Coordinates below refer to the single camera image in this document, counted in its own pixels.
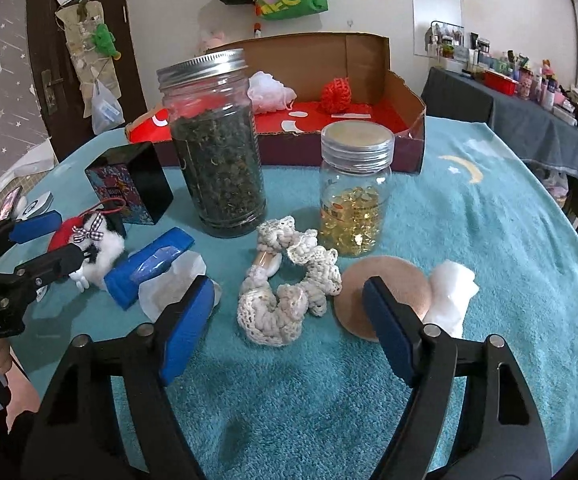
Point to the dark brown door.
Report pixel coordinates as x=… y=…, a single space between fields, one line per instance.
x=39 y=35

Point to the blue tissue packet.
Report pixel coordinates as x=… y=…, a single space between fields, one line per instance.
x=124 y=280

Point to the black tin box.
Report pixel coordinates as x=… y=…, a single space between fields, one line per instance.
x=144 y=180

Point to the person's left hand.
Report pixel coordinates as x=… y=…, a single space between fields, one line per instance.
x=16 y=385

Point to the clear plastic bag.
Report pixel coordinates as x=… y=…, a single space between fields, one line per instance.
x=105 y=110

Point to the brown cardboard box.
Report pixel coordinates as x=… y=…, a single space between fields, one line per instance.
x=319 y=60

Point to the plastic jar of yellow capsules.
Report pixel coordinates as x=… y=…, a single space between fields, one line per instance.
x=354 y=220

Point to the white mesh bath pouf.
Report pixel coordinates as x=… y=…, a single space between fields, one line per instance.
x=269 y=90

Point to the round cork coaster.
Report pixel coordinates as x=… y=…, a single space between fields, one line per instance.
x=404 y=280

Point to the smartphone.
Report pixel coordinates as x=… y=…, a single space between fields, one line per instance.
x=9 y=205

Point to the row of cosmetic bottles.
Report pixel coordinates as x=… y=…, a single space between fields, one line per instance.
x=539 y=80

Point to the cream lace scrunchie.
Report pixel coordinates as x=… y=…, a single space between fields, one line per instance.
x=269 y=315

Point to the teal printed blanket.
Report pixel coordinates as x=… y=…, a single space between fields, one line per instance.
x=469 y=220

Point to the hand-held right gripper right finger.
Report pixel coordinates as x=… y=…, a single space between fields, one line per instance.
x=389 y=332

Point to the white plastic gadget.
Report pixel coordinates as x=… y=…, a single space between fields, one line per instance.
x=36 y=204

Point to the frameless wall mirror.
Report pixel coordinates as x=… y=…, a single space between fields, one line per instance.
x=434 y=0

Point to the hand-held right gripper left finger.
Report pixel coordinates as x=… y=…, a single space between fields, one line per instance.
x=189 y=332

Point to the red plastic basket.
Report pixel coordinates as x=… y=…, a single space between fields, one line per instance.
x=499 y=82

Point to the pink round plush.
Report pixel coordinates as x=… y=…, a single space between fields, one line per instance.
x=214 y=40

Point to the red and white plush toy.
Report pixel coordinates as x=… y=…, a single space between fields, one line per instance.
x=104 y=245

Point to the table with grey cloth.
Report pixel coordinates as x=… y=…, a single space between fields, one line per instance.
x=529 y=120

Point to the red crochet scrubber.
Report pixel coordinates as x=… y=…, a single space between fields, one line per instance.
x=336 y=94

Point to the white tissue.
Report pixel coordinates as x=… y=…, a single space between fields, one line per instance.
x=169 y=292

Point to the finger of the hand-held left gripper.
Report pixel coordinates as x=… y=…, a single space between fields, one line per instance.
x=34 y=226
x=54 y=264

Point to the glass jar of tea leaves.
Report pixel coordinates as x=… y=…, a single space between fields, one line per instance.
x=219 y=170

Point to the white cotton pad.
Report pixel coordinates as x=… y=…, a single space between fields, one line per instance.
x=451 y=290

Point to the beige hanging organizer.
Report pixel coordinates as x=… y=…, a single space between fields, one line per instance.
x=81 y=50

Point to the green plush toy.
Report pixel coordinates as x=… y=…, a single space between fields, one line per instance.
x=105 y=40

